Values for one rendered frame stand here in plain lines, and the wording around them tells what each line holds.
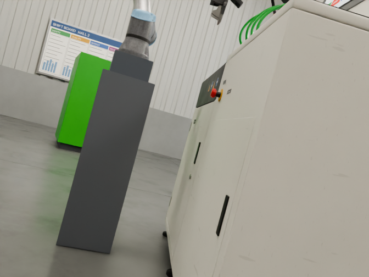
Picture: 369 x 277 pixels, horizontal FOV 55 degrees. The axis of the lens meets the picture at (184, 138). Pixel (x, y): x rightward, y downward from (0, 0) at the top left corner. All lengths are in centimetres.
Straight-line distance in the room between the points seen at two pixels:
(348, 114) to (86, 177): 113
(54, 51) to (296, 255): 768
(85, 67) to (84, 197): 341
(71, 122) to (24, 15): 410
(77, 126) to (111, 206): 331
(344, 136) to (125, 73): 105
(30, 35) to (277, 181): 784
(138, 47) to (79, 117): 328
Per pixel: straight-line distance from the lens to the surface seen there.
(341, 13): 90
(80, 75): 489
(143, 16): 172
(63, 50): 823
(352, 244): 93
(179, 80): 846
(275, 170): 81
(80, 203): 165
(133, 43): 169
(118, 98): 160
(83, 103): 488
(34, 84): 826
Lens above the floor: 62
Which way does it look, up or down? 1 degrees down
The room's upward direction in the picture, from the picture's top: 15 degrees clockwise
